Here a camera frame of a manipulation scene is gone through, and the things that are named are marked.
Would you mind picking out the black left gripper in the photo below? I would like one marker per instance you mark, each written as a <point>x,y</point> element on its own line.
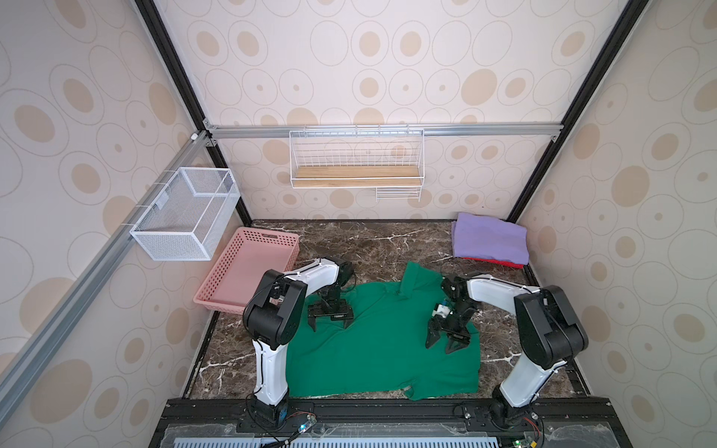
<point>341,314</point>

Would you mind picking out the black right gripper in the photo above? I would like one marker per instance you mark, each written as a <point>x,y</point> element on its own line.
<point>450,327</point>

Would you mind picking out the green t-shirt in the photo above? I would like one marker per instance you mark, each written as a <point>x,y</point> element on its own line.
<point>384,348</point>

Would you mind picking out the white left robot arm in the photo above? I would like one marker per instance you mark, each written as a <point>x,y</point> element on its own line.
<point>274,314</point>

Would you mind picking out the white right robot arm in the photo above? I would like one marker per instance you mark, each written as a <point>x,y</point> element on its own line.
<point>549,332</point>

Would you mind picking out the folded red t-shirt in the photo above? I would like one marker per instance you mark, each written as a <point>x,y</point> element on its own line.
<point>508,264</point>

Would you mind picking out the pink plastic basket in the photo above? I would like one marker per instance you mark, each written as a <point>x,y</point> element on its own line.
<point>233,280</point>

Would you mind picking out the folded purple t-shirt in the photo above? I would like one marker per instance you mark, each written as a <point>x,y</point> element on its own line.
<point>485,237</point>

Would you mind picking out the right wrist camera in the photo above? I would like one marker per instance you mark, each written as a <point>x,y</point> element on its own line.
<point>456,289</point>

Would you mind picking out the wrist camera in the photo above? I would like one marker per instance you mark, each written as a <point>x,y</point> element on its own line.
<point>345,274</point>
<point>456,289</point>

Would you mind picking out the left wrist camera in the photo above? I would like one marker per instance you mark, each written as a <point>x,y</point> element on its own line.
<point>345,274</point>

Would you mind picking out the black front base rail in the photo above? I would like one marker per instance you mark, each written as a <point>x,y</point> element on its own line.
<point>582,422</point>

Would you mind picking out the white wire wall shelf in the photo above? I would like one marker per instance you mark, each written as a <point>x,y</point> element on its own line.
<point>393,167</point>

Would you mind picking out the white mesh wall basket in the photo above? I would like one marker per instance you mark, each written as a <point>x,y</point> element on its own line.
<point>188,217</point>

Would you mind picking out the aluminium wall rail back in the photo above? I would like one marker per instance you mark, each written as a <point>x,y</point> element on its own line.
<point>386,130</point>

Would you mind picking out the aluminium wall rail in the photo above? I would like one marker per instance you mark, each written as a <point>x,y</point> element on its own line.
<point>386,130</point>
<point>42,347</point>

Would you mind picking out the aluminium wall rail left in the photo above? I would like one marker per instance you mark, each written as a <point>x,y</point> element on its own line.
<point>42,347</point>

